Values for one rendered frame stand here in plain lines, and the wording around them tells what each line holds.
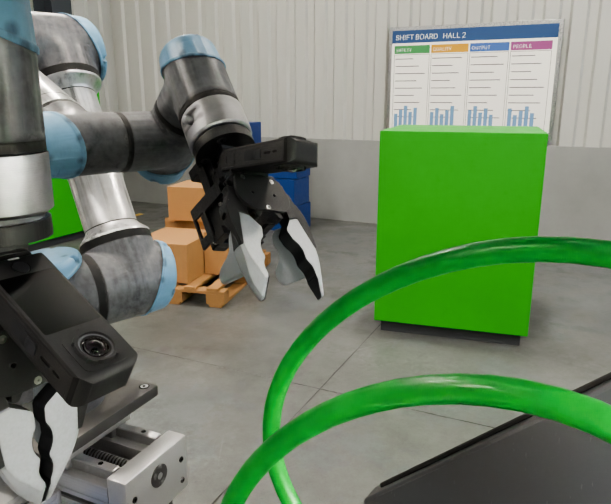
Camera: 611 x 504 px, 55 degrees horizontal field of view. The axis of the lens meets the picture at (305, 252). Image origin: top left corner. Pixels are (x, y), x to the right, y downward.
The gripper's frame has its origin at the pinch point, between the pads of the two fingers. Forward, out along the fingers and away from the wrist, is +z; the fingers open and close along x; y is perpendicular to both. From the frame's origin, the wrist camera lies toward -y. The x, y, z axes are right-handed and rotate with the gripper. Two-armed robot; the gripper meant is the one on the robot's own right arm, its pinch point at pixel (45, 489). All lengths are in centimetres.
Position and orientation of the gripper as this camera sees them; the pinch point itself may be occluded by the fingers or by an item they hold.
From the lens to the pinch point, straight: 50.3
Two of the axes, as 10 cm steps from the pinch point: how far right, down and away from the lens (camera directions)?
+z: 0.0, 9.7, 2.5
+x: -5.7, 2.1, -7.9
